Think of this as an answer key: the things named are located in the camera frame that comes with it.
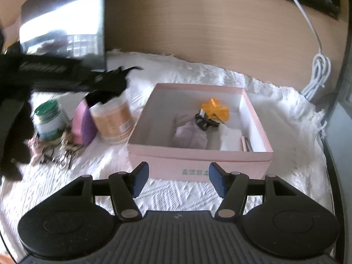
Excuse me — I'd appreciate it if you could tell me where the leopard fur tail keychain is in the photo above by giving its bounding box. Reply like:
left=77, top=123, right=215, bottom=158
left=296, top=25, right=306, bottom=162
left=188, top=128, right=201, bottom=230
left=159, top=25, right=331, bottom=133
left=60, top=132, right=75, bottom=151

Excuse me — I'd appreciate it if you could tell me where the white power cable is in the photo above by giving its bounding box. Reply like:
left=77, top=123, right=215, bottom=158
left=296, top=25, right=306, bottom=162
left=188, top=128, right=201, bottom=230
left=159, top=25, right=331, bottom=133
left=280, top=0, right=332, bottom=103

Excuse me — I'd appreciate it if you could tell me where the clear jar beige lid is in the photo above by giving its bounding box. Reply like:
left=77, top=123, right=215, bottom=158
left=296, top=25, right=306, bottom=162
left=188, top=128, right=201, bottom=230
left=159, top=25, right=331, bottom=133
left=90, top=92, right=134, bottom=144

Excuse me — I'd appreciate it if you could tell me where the pink gingham cloth pouch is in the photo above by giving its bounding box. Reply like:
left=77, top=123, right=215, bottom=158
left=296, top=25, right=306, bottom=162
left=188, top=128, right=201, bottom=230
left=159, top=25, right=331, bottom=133
left=27, top=138, right=42, bottom=157

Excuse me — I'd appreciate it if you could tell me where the lilac fluffy item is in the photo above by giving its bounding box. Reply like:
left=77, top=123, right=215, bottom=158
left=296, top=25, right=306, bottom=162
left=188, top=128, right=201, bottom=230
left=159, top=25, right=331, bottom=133
left=172, top=113, right=208, bottom=150

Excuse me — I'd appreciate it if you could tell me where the pink cardboard box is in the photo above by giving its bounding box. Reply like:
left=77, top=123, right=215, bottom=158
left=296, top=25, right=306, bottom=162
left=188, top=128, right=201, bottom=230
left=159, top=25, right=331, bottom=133
left=127, top=83, right=273, bottom=182

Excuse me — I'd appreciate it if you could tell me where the green lid glass jar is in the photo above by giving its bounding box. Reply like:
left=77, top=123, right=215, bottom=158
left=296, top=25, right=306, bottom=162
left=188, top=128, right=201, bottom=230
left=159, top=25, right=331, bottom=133
left=33, top=99, right=69, bottom=141

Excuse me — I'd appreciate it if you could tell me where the white folded cloth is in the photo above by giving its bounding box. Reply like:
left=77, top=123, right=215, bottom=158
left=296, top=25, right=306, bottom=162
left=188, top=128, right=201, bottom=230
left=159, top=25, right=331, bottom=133
left=218, top=124, right=243, bottom=151

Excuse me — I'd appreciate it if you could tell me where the white textured blanket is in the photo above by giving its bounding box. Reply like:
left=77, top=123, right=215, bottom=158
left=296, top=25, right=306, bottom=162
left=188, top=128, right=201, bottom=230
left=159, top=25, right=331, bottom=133
left=1, top=50, right=332, bottom=261

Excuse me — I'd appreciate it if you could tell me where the black bow hair clip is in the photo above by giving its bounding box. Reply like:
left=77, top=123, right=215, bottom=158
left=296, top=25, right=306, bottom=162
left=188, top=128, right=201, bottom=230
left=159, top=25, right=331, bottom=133
left=85, top=66, right=144, bottom=108

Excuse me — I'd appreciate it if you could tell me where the pink purple sponge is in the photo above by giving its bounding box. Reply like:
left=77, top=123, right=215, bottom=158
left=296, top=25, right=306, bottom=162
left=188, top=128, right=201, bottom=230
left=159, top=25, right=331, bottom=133
left=71, top=99, right=98, bottom=146

